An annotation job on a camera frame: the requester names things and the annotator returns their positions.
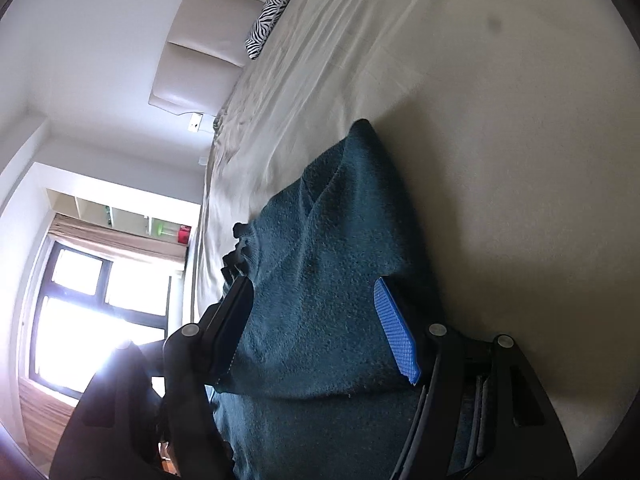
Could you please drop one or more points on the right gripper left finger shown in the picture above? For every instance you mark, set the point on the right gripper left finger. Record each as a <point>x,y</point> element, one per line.
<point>222,326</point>

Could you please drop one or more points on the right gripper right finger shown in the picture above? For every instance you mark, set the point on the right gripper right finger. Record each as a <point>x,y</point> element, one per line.
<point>402,344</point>

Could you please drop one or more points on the dark teal knit sweater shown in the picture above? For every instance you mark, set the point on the dark teal knit sweater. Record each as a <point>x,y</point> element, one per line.
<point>313,391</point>

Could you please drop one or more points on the red box on sill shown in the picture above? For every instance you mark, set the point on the red box on sill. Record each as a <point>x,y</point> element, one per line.
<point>183,235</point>

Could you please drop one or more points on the green lamp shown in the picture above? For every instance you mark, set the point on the green lamp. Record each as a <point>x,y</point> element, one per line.
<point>158,228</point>

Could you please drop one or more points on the black framed window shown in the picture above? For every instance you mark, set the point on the black framed window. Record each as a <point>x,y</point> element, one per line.
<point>87,307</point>

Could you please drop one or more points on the beige curtain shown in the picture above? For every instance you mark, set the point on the beige curtain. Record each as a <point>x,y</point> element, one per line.
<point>115,243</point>

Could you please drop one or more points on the beige bed sheet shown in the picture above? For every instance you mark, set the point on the beige bed sheet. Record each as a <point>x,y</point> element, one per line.
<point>515,124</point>

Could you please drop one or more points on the beige padded headboard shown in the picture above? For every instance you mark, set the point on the beige padded headboard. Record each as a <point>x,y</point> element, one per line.
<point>203,56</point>

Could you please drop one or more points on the zebra print pillow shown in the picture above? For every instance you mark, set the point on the zebra print pillow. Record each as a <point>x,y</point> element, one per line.
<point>262,28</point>

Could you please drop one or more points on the built-in wall shelf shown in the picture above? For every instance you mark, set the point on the built-in wall shelf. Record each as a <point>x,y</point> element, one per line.
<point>109,216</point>

